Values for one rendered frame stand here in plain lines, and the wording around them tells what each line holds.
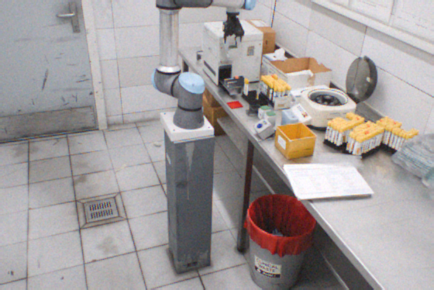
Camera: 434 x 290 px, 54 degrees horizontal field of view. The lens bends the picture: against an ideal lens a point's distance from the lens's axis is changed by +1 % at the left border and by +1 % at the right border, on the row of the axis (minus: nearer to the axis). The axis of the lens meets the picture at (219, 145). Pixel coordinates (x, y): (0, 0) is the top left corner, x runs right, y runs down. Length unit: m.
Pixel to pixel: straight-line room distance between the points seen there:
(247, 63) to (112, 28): 1.45
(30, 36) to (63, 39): 0.23
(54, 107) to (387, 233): 2.88
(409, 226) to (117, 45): 2.72
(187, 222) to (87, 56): 1.84
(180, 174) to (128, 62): 1.85
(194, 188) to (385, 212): 0.92
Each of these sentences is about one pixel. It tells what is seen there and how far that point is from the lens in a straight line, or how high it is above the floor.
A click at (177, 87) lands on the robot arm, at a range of 1.93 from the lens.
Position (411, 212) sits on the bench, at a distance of 1.74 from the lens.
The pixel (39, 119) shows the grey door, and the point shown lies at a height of 0.18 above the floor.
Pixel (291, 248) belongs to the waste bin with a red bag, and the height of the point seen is 0.37.
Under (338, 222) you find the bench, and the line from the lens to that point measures 1.58.
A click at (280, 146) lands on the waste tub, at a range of 1.89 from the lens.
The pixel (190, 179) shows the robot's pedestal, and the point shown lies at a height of 0.65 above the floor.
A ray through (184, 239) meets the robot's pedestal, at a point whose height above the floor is 0.25.
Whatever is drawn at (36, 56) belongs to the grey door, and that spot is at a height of 0.71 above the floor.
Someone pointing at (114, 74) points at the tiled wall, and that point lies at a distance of 3.74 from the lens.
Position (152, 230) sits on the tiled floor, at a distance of 2.77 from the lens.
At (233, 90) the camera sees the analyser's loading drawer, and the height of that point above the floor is 0.92.
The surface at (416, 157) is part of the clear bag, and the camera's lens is 1.93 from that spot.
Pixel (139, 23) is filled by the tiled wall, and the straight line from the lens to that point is 3.65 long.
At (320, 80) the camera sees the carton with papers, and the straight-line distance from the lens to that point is 2.45.
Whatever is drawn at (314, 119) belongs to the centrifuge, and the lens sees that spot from 2.11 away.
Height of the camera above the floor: 1.88
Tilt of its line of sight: 32 degrees down
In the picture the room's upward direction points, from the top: 2 degrees clockwise
